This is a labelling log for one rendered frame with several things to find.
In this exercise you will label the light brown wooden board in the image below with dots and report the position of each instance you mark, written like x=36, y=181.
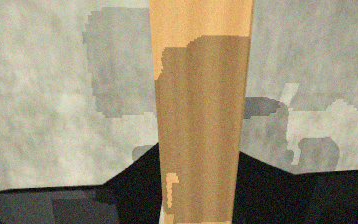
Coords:
x=201, y=51

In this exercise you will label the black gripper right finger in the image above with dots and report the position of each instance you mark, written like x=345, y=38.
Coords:
x=267, y=195

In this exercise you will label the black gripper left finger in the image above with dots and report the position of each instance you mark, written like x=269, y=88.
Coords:
x=134, y=196

